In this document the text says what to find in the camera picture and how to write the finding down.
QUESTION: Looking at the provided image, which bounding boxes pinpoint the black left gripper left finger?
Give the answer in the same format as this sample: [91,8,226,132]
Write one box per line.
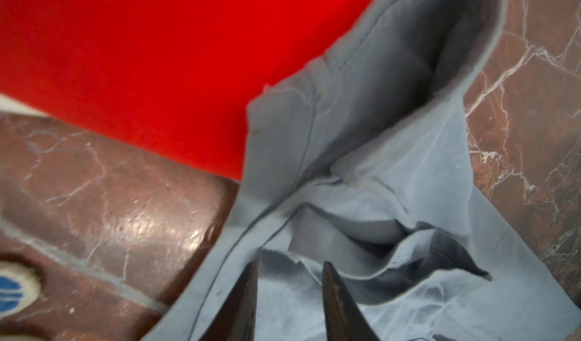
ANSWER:
[201,262,258,341]

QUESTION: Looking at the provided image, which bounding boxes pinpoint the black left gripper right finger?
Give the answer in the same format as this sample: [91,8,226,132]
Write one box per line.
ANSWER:
[322,262,379,341]

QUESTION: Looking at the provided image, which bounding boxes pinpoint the grey t-shirt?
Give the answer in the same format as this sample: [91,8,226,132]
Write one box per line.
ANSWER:
[146,0,580,340]

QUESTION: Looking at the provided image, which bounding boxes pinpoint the blue dotted work glove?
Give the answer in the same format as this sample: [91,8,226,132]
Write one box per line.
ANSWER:
[1,261,42,320]

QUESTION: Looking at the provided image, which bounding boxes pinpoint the red folded t-shirt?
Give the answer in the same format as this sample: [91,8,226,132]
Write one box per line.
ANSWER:
[1,0,373,179]

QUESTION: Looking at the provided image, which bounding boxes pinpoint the white folded t-shirt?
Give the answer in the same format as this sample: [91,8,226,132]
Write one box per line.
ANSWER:
[0,94,48,117]

